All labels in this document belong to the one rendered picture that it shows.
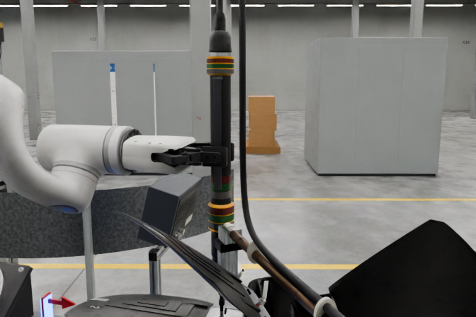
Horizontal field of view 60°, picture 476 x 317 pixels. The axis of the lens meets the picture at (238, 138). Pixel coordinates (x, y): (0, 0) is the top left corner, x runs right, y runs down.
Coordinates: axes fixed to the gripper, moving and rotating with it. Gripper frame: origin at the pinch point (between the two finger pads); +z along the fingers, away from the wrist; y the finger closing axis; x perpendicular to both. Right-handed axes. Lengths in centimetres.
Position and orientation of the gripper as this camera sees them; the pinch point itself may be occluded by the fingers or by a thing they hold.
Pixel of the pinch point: (219, 153)
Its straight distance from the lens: 67.3
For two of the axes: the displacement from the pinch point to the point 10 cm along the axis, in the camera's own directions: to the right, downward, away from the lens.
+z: 9.8, 0.3, -2.1
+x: 0.0, -9.9, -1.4
